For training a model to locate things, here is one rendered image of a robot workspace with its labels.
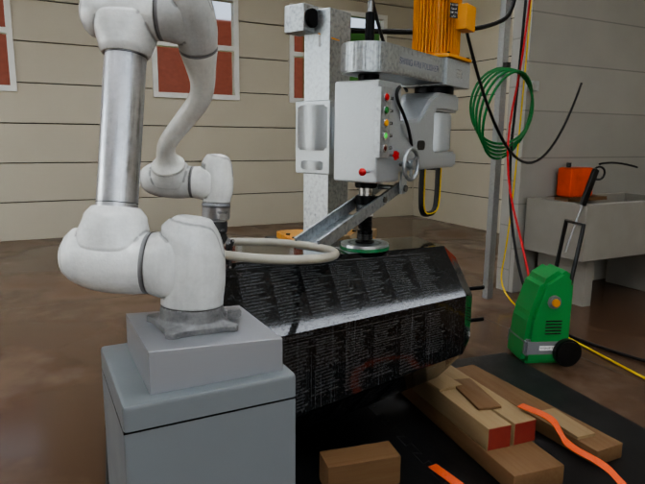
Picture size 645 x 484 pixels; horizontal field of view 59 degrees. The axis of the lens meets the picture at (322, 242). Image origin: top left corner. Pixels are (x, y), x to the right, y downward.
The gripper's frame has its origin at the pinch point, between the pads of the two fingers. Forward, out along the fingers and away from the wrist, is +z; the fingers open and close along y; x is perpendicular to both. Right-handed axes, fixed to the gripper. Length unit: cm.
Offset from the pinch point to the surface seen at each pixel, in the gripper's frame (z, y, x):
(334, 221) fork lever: -17, 68, 17
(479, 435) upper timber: 68, 107, -37
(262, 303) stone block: 13.3, 28.6, 12.3
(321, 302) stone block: 14, 51, 4
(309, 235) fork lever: -12, 51, 13
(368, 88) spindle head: -72, 73, 8
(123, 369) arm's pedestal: 12, -42, -30
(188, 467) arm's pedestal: 29, -36, -53
